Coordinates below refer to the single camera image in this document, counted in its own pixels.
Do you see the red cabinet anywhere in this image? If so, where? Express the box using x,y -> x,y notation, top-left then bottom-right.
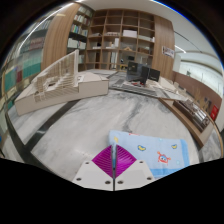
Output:
209,104 -> 220,122

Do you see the light blue cartoon print towel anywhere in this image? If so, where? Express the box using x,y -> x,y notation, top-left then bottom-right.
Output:
108,129 -> 191,180

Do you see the grey flat model base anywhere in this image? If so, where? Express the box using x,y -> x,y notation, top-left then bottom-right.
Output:
109,71 -> 162,98

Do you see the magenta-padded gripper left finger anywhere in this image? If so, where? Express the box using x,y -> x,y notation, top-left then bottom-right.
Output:
72,143 -> 116,192

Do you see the small white building model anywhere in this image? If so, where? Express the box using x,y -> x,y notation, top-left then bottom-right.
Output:
156,76 -> 188,101

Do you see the wall poster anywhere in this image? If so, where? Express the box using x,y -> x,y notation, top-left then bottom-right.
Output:
161,45 -> 176,60

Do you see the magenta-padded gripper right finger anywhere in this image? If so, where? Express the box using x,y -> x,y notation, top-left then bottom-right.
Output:
114,143 -> 156,192

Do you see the white architectural building model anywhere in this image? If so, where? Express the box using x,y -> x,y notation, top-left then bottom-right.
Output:
14,49 -> 110,117

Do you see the straight ceiling light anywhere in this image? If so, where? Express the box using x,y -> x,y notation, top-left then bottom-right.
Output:
174,44 -> 187,55

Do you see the black box building model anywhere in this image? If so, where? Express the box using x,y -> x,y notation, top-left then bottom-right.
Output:
126,60 -> 161,85

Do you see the dark shelf unit with books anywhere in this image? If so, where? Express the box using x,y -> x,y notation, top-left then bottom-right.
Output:
66,3 -> 96,72

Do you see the wooden cubby shelf unit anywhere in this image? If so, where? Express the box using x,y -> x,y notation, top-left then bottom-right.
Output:
84,8 -> 156,71

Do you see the dark brown building model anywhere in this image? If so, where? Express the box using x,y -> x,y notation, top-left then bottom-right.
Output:
173,99 -> 211,133

